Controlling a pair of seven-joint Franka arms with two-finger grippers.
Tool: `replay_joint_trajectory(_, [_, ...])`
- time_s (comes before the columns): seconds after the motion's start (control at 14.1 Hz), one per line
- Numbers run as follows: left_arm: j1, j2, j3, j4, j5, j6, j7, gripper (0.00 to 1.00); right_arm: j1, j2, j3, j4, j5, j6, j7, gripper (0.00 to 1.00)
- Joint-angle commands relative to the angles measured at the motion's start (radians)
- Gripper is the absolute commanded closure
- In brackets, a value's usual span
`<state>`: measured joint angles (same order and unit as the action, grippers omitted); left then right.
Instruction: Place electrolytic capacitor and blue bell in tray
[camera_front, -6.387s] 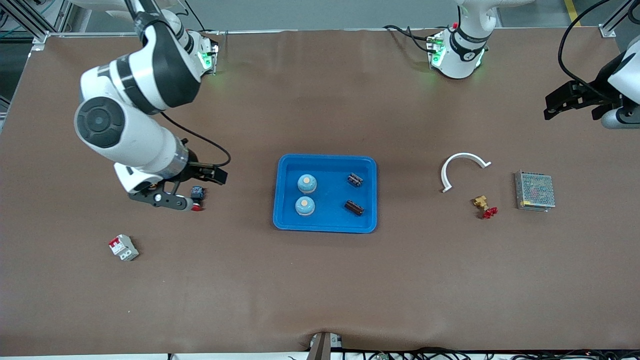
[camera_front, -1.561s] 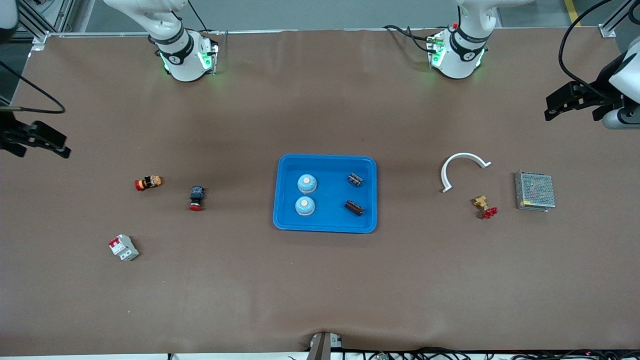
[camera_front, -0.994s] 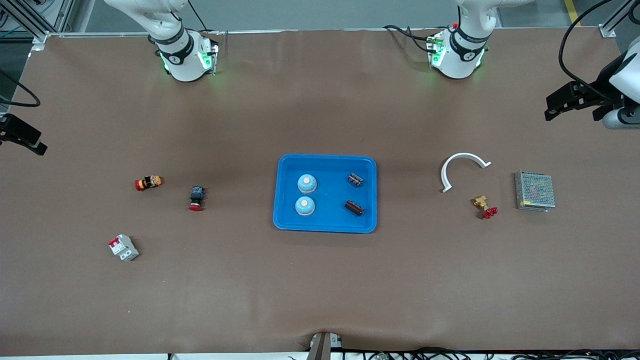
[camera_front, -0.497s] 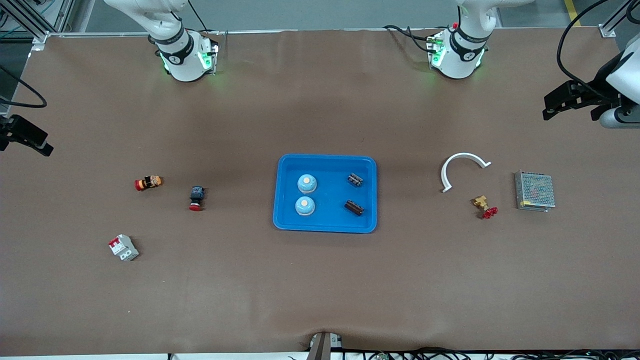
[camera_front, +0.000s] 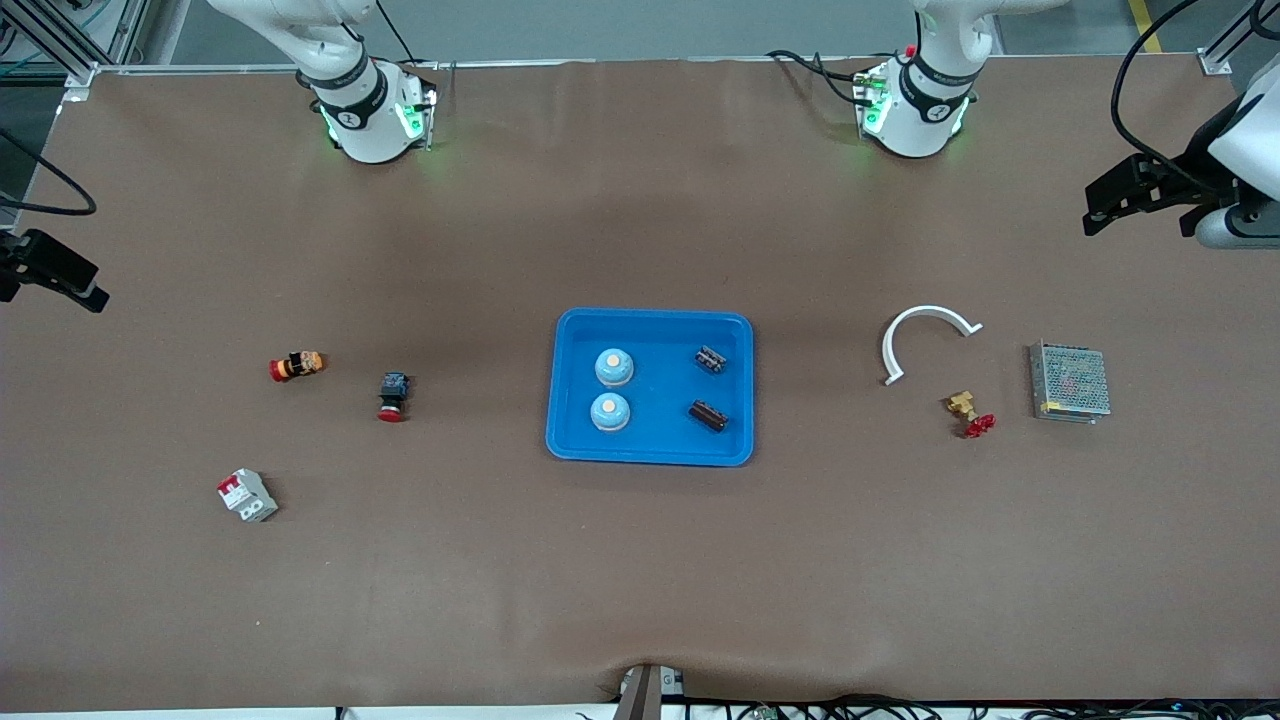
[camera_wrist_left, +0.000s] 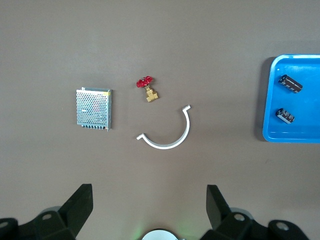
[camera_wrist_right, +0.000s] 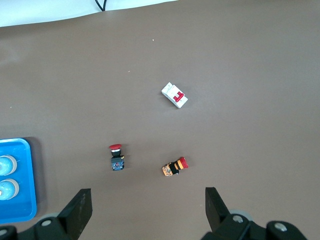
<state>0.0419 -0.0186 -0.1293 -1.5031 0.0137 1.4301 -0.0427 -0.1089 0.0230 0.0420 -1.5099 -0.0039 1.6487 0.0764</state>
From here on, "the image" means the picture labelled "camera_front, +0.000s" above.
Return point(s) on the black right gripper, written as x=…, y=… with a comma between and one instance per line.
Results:
x=22, y=256

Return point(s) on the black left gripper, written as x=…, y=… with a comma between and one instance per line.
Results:
x=1192, y=176

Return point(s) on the short black electrolytic capacitor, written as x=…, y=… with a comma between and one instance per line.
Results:
x=711, y=360

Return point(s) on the long black electrolytic capacitor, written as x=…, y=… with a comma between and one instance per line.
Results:
x=708, y=416

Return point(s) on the blue desk bell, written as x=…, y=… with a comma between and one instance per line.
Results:
x=614, y=367
x=610, y=411

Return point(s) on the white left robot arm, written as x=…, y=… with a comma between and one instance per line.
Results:
x=915, y=120

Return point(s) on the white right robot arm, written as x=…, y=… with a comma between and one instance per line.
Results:
x=370, y=120

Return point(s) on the blue plastic tray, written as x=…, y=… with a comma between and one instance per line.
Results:
x=660, y=440

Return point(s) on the metal mesh power supply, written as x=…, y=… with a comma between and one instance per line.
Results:
x=1070, y=380

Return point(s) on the white curved pipe clamp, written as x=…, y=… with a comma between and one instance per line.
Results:
x=928, y=311

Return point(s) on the orange red emergency button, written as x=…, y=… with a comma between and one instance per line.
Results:
x=297, y=366

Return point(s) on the white red circuit breaker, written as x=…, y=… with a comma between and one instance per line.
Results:
x=248, y=496

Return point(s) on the brown table mat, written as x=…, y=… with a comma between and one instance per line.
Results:
x=640, y=580

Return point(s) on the aluminium frame profile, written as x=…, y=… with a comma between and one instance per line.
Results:
x=50, y=38
x=1215, y=62

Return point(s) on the grey brown camera mount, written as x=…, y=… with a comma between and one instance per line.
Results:
x=645, y=695

